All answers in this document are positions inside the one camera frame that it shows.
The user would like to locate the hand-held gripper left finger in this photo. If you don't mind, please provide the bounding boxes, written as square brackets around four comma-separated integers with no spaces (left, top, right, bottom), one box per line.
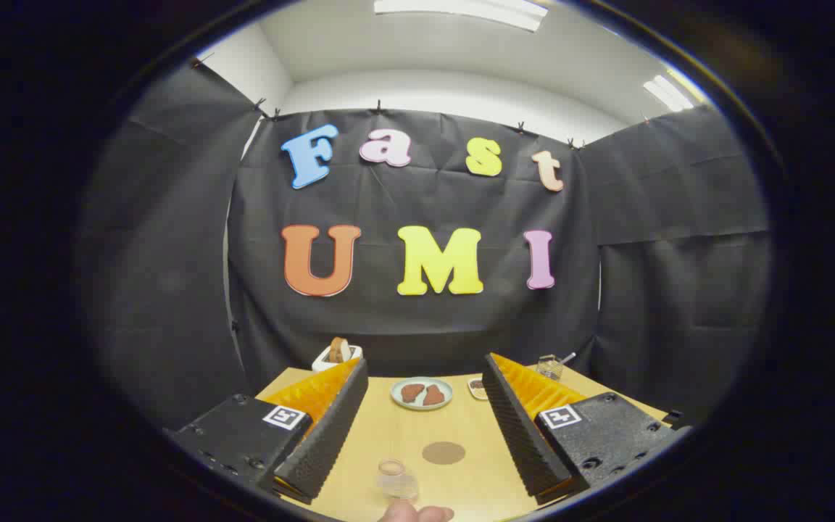
[162,355,370,506]

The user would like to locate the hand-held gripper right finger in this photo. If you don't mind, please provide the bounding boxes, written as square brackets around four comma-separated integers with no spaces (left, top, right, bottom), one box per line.
[481,352,694,506]

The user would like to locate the round brown coaster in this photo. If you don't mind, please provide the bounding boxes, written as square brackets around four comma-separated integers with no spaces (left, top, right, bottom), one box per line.
[421,441,467,465]

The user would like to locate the clear plastic bottle red label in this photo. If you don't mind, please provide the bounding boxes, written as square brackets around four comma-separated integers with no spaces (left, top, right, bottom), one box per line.
[376,458,420,501]

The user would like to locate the white toaster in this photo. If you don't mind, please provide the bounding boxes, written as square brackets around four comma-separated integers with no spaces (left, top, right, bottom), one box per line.
[312,344,364,373]

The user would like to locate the wooden table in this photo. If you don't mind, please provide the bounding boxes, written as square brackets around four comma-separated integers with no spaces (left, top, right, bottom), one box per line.
[254,362,672,522]

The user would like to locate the pale green plate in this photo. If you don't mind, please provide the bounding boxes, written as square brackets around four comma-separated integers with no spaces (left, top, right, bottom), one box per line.
[390,376,454,412]

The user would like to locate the double ceiling light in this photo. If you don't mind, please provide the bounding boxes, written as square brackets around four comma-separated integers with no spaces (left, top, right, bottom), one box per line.
[642,72,695,113]

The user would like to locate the long ceiling light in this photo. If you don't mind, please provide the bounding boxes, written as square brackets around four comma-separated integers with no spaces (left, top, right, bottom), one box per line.
[374,0,549,33]

